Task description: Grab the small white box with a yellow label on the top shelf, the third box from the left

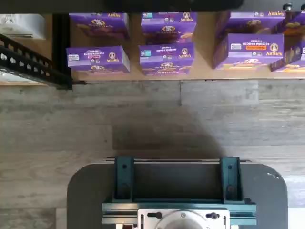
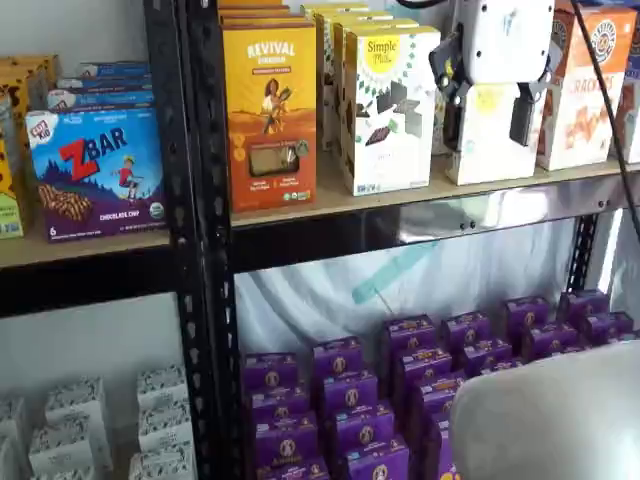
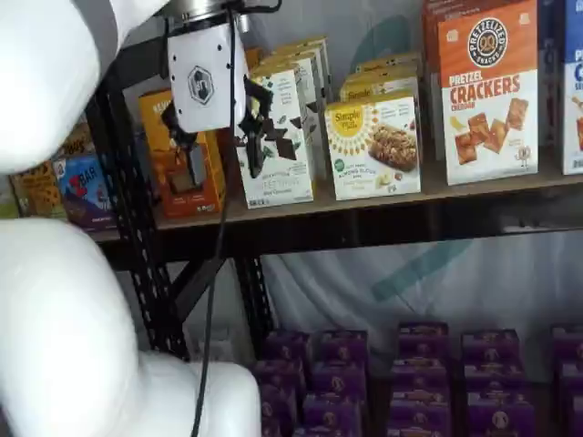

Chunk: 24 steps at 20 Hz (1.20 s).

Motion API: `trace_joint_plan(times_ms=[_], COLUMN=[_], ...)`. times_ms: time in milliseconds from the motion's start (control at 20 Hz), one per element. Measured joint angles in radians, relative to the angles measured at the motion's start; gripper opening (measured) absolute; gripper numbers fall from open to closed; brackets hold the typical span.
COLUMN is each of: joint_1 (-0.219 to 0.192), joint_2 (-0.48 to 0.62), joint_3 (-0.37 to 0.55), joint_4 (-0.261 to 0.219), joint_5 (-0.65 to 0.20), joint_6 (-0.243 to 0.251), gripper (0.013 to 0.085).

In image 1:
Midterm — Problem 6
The black shelf side beam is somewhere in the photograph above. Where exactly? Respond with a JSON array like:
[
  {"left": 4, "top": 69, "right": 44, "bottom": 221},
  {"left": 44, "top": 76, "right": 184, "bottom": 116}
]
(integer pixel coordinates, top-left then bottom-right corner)
[{"left": 51, "top": 13, "right": 72, "bottom": 82}]

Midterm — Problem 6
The purple Annie's box orange label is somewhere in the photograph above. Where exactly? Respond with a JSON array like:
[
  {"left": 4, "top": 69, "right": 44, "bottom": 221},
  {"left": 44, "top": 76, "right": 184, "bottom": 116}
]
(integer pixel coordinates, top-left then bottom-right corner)
[{"left": 213, "top": 33, "right": 285, "bottom": 70}]

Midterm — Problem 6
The white patterned box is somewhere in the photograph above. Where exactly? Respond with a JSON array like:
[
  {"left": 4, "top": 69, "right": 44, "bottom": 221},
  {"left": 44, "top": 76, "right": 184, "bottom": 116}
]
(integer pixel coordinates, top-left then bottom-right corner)
[{"left": 0, "top": 13, "right": 46, "bottom": 40}]

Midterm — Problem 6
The long teal aluminium extrusion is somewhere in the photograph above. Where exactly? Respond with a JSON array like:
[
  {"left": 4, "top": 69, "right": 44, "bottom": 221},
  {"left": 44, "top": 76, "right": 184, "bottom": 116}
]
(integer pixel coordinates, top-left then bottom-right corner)
[{"left": 102, "top": 202, "right": 257, "bottom": 226}]

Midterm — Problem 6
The silver mounting plate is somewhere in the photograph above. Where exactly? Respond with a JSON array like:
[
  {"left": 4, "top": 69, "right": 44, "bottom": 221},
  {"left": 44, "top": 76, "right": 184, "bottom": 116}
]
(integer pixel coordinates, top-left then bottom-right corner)
[{"left": 137, "top": 208, "right": 231, "bottom": 229}]

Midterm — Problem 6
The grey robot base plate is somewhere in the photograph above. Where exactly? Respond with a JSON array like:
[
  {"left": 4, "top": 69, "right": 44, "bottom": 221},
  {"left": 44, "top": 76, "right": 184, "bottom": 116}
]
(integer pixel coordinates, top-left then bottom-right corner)
[{"left": 66, "top": 161, "right": 289, "bottom": 229}]

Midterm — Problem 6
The black perforated shelf post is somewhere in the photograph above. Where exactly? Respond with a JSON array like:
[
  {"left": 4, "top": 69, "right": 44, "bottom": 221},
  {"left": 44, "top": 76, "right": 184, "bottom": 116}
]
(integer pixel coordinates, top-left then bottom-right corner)
[{"left": 0, "top": 33, "right": 73, "bottom": 91}]

